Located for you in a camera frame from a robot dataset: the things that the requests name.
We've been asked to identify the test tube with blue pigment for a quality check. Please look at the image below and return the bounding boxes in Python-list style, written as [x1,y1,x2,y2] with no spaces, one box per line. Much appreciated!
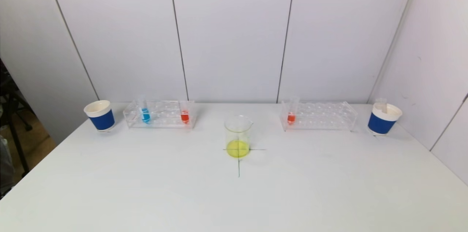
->
[138,95,151,124]

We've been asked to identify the test tube with red pigment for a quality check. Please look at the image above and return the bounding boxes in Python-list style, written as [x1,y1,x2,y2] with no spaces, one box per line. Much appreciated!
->
[179,100,190,124]
[287,96,301,125]

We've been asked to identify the blue and white paper cup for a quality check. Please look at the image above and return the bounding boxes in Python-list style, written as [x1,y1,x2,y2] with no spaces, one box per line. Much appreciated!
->
[83,100,116,132]
[367,102,403,136]

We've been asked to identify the black tripod stand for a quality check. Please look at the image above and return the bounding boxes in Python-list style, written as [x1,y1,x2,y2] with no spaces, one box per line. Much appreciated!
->
[0,60,42,183]

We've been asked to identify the grey fabric bundle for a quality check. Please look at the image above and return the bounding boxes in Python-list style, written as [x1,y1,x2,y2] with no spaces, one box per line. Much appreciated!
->
[0,135,15,192]

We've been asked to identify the clear acrylic test tube rack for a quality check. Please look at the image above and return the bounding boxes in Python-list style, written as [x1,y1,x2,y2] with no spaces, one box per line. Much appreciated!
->
[280,101,359,132]
[122,100,196,129]

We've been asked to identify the clear glass beaker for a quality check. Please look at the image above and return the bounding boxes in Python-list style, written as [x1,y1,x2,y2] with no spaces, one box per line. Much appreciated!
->
[224,115,254,158]

